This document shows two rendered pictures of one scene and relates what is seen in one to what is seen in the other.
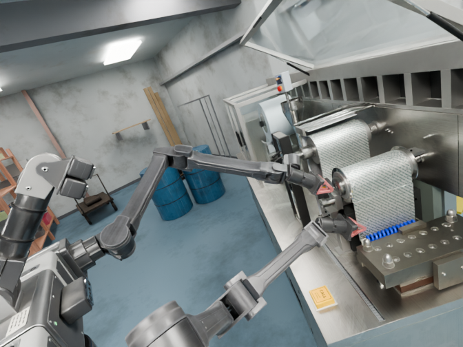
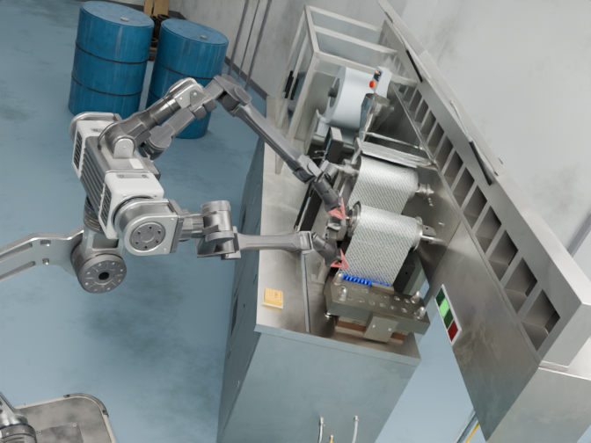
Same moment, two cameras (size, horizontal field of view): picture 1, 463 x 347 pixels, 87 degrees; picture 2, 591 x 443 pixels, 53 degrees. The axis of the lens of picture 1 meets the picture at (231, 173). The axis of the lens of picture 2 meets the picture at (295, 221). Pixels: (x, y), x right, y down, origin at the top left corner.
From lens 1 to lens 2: 129 cm
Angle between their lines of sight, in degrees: 15
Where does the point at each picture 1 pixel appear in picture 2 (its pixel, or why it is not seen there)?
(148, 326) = (220, 204)
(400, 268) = (347, 303)
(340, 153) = (375, 192)
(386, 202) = (377, 256)
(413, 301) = (339, 334)
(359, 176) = (370, 220)
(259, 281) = (244, 241)
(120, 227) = (165, 134)
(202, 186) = not seen: hidden behind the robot
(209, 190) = not seen: hidden behind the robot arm
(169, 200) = (104, 87)
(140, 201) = (185, 120)
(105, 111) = not seen: outside the picture
